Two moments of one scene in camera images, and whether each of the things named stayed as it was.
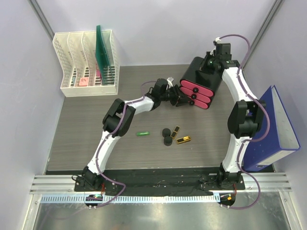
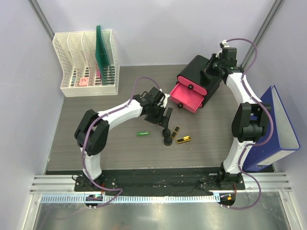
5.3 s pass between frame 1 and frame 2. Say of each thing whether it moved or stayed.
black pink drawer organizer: moved
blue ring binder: stayed
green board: stayed
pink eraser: stayed
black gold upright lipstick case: stayed
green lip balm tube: stayed
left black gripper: moved
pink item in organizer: stayed
